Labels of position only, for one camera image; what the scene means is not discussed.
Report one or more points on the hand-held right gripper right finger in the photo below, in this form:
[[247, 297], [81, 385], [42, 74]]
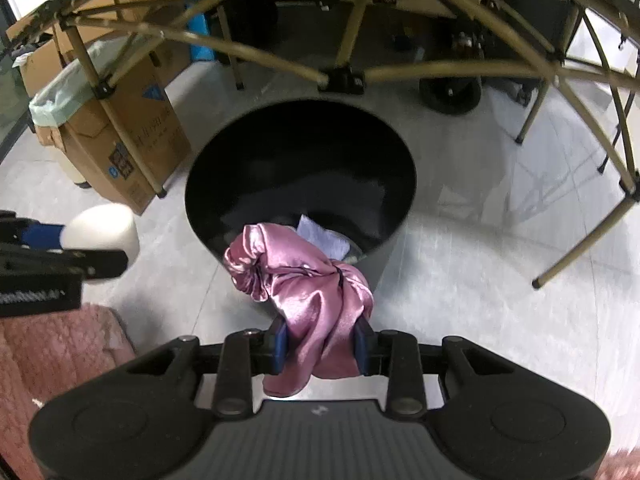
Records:
[[362, 350]]

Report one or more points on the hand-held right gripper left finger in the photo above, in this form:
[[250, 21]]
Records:
[[280, 347]]

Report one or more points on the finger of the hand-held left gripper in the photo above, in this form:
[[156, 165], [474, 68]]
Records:
[[42, 237], [75, 264]]

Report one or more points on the white rounded object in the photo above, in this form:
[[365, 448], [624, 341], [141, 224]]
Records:
[[105, 230]]

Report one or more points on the pink satin cloth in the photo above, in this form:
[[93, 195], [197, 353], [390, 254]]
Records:
[[310, 300]]

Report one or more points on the black round trash bin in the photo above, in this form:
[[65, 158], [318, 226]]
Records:
[[300, 160]]

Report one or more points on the pink fluffy rug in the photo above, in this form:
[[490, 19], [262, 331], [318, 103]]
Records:
[[50, 350]]

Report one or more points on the cardboard box with labels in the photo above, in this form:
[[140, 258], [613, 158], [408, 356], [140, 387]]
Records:
[[145, 160]]

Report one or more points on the pale green bin liner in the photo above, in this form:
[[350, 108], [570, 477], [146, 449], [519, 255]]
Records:
[[50, 105]]

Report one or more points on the large brown cardboard box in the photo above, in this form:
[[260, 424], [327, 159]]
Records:
[[40, 70]]

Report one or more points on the tan folding table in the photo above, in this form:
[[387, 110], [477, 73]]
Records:
[[345, 80]]

